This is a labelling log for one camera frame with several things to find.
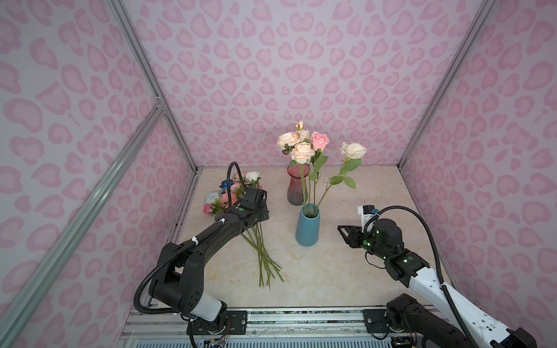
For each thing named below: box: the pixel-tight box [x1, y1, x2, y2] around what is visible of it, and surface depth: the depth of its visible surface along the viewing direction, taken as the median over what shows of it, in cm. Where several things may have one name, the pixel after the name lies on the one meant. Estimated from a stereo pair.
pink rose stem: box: [309, 130, 330, 206], surface depth 70 cm
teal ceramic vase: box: [295, 203, 321, 247], surface depth 82 cm
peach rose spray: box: [277, 120, 316, 206], surface depth 70 cm
